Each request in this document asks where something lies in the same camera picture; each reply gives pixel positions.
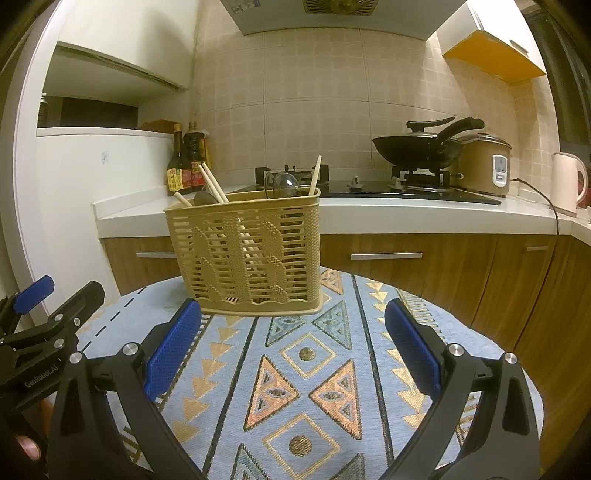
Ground black wok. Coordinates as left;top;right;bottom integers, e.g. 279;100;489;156
372;117;485;172

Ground dark sauce bottle red label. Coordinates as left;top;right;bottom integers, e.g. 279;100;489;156
183;121;209;193

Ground black burner grate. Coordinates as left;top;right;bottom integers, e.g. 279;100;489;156
391;165;452;191
254;165;331;186

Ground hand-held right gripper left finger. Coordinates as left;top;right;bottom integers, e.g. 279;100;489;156
46;298;204;480

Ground long metal cabinet handle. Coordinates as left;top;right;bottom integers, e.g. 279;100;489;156
349;252;424;261

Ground beige plastic utensil basket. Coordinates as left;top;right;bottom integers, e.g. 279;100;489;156
164;189;322;316

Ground white kitchen countertop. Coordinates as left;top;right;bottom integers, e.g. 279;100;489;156
92;182;591;241

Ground grey range hood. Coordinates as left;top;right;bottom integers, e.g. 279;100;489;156
219;0;468;43

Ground black glass gas cooktop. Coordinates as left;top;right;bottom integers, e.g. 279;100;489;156
226;178;502;206

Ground white electric kettle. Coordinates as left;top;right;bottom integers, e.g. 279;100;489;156
551;152;590;219

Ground white and orange wall cabinet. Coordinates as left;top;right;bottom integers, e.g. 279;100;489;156
436;0;549;86

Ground white refrigerator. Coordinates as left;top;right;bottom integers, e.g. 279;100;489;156
33;127;175;315

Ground person's left hand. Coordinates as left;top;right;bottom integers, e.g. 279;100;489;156
13;399;58;467

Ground blue patterned tablecloth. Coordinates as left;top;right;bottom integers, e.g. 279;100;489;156
76;267;543;480

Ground black power cable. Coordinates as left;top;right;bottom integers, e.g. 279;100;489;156
509;178;560;237

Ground dark sauce bottle yellow cap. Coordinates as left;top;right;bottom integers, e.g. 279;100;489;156
165;123;194;195

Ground beige rice cooker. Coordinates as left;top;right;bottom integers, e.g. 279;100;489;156
455;132;513;198

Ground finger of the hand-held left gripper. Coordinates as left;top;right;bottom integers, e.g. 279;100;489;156
9;281;106;352
0;275;56;334

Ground grey translucent spoon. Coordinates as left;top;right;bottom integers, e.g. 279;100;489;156
265;170;302;197

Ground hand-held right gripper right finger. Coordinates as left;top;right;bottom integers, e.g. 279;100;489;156
383;298;542;480

